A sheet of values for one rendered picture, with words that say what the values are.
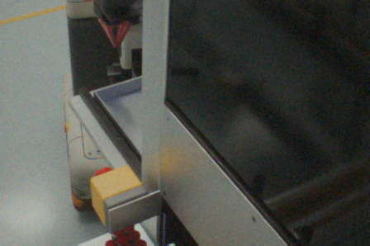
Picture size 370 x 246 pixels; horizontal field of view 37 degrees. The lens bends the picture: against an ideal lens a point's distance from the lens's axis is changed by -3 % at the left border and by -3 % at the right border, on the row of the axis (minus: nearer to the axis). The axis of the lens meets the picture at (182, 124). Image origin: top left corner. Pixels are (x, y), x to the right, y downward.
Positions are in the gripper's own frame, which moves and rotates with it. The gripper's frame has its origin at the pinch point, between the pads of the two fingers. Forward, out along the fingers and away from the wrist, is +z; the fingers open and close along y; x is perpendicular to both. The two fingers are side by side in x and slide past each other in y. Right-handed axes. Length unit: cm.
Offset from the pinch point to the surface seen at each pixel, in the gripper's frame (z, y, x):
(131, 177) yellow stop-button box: -0.5, 38.5, -15.5
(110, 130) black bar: 12.4, 12.6, -7.8
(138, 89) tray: 14.1, 0.6, 4.9
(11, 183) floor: 102, -70, -19
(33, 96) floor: 101, -121, 8
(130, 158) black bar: 12.5, 22.1, -7.9
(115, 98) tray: 14.1, 1.3, -1.4
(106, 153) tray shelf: 14.5, 16.7, -10.6
